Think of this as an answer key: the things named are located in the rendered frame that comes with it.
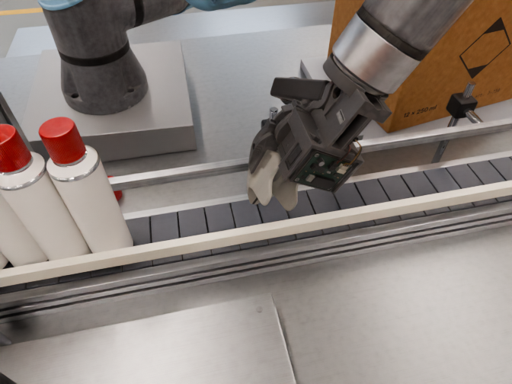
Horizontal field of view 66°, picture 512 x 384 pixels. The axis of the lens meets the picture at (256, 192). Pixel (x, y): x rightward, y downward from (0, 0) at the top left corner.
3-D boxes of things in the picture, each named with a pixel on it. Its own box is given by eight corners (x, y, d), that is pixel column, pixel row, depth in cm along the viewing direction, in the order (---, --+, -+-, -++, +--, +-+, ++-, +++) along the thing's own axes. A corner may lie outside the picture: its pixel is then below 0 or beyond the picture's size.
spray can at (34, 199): (47, 275, 50) (-45, 155, 34) (57, 241, 53) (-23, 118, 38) (90, 272, 50) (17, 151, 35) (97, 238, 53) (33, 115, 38)
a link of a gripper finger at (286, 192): (260, 230, 49) (302, 180, 44) (250, 195, 53) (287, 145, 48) (280, 234, 51) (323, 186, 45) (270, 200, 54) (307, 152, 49)
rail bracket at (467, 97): (443, 188, 66) (486, 107, 54) (422, 159, 71) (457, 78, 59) (461, 185, 67) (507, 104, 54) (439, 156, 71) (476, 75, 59)
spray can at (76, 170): (95, 270, 50) (25, 150, 35) (92, 238, 53) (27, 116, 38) (136, 259, 51) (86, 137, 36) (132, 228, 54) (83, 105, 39)
